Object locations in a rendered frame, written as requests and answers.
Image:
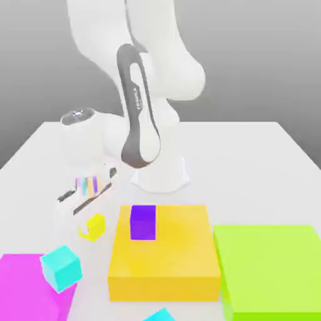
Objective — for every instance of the large green box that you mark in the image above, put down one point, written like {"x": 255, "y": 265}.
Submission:
{"x": 270, "y": 268}

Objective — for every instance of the small cyan cube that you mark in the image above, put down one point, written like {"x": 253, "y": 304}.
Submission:
{"x": 160, "y": 316}
{"x": 62, "y": 268}

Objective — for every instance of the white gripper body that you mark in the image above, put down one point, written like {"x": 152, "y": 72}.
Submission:
{"x": 87, "y": 204}

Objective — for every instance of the large orange box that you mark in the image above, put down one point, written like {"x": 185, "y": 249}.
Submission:
{"x": 170, "y": 255}

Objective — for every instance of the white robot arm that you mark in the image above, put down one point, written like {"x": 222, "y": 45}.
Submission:
{"x": 105, "y": 37}

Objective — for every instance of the small purple cube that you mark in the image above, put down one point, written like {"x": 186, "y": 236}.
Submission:
{"x": 143, "y": 223}

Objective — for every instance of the small yellow cube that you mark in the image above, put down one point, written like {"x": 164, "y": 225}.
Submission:
{"x": 96, "y": 225}

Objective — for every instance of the large magenta box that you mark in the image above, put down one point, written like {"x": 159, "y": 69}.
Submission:
{"x": 22, "y": 288}

